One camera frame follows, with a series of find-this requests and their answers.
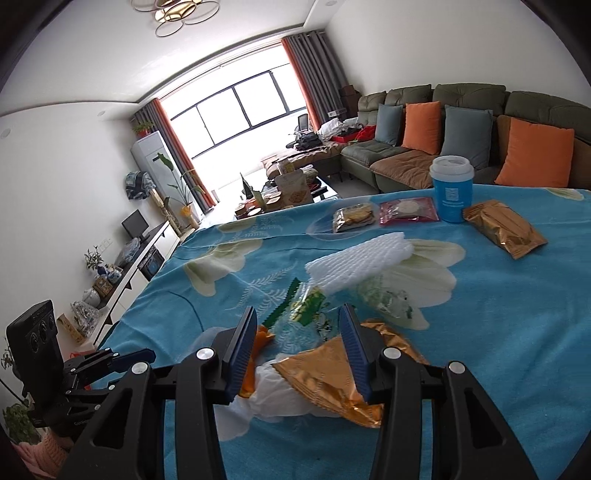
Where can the black monitor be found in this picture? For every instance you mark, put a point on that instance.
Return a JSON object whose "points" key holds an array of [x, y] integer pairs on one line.
{"points": [[135, 225]]}

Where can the clear green printed wrapper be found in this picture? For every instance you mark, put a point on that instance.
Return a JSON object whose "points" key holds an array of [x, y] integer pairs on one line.
{"points": [[304, 304]]}

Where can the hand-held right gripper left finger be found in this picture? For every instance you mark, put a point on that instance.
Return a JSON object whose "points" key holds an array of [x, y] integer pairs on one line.
{"points": [[240, 360]]}

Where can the small grey-blue cushion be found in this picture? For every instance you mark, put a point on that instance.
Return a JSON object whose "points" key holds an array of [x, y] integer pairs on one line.
{"points": [[388, 124]]}

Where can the large window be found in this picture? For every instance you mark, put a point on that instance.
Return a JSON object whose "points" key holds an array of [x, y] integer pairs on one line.
{"points": [[240, 110]]}

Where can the grey and orange curtain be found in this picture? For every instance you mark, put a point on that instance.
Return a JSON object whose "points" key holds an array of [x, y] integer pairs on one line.
{"points": [[180, 152], [309, 78]]}

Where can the red snack packet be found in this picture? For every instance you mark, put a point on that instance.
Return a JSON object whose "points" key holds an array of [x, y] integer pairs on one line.
{"points": [[408, 211]]}

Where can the small orange cushion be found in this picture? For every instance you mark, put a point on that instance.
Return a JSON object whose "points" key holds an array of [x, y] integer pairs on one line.
{"points": [[422, 127]]}

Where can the brown sofa seat mat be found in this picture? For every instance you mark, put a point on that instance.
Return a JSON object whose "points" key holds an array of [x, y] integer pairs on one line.
{"points": [[406, 168]]}

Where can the covered standing fan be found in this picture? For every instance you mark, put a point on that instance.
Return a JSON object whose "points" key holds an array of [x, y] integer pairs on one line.
{"points": [[138, 185]]}

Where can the black office chair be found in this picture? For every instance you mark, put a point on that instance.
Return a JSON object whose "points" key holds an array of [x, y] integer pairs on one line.
{"points": [[302, 122]]}

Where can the vase with flowers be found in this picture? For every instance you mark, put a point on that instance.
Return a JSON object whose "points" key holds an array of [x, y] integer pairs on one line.
{"points": [[93, 259]]}

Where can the clear biscuit packet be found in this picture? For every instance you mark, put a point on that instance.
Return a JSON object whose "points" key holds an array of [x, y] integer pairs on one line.
{"points": [[353, 219]]}

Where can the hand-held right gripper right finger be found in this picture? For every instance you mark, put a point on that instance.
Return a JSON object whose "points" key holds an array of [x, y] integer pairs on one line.
{"points": [[355, 360]]}

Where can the white foam net sleeve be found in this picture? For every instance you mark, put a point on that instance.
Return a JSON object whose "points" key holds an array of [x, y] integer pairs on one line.
{"points": [[360, 261]]}

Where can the red cloth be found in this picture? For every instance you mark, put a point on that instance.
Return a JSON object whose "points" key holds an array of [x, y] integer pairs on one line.
{"points": [[365, 133]]}

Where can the pile of white clothes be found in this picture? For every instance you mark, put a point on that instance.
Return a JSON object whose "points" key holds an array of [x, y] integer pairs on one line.
{"points": [[339, 125]]}

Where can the blue cup with white lid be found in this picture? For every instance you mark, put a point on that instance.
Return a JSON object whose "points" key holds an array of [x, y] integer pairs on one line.
{"points": [[452, 189]]}

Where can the sealed gold snack packet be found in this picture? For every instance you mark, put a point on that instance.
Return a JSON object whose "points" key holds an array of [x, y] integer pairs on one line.
{"points": [[503, 228]]}

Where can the tall leafy floor plant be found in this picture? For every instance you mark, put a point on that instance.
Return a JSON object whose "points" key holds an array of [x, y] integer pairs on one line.
{"points": [[182, 184]]}

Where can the green leafy plant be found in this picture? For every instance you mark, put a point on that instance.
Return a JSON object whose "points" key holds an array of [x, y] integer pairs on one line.
{"points": [[21, 422]]}

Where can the orange plastic wrapper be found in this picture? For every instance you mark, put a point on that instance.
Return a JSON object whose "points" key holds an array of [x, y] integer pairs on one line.
{"points": [[261, 337]]}

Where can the clear crumpled wrapper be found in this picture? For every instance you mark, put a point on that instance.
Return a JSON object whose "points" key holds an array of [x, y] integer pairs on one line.
{"points": [[385, 300]]}

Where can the white standing air conditioner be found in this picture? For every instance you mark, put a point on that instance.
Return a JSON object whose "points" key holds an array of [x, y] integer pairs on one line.
{"points": [[152, 152]]}

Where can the white and black TV cabinet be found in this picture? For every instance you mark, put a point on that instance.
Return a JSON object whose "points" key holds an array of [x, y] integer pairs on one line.
{"points": [[138, 277]]}

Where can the stacked brown boxes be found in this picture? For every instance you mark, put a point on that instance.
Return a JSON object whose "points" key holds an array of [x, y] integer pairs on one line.
{"points": [[350, 97]]}

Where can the large grey-blue cushion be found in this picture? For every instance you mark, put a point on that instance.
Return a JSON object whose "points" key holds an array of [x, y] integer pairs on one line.
{"points": [[466, 136]]}

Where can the person's left forearm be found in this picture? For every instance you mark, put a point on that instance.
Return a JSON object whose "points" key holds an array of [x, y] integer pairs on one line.
{"points": [[39, 457]]}

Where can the white tissue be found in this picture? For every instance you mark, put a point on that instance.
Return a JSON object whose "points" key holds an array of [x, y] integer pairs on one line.
{"points": [[272, 392]]}

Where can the black bag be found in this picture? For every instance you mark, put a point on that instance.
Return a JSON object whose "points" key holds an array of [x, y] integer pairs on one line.
{"points": [[307, 140]]}

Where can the large orange cushion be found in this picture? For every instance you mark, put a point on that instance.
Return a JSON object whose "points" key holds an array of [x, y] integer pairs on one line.
{"points": [[535, 154]]}

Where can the blue floral printed blanket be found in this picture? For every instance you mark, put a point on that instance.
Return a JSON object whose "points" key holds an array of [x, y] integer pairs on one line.
{"points": [[508, 346]]}

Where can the blue and white porcelain jar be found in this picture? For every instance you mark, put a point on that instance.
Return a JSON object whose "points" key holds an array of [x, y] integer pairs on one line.
{"points": [[112, 273]]}

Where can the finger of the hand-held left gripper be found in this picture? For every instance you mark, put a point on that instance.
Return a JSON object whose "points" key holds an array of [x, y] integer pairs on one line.
{"points": [[92, 396], [134, 359]]}

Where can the clear plastic bag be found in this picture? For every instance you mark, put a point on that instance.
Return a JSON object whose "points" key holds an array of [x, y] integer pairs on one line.
{"points": [[131, 247]]}

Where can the green sofa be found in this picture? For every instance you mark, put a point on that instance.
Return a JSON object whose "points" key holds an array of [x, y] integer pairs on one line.
{"points": [[461, 94]]}

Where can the small potted plant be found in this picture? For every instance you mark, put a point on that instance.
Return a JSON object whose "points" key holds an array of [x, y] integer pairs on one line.
{"points": [[143, 128]]}

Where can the glass coffee table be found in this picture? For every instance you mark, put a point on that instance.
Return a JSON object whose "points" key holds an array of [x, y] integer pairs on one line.
{"points": [[318, 184]]}

